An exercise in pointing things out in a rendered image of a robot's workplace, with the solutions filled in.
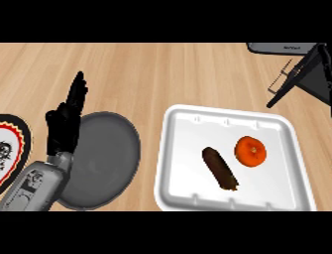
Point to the grey round plate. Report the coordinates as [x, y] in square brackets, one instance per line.
[105, 158]

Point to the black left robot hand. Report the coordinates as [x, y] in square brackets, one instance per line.
[63, 125]

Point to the dark grey appliance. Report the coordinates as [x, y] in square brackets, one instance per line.
[280, 48]

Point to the white rectangular tray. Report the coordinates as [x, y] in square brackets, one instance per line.
[231, 158]

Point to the orange round fruit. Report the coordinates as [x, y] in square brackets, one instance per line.
[249, 151]

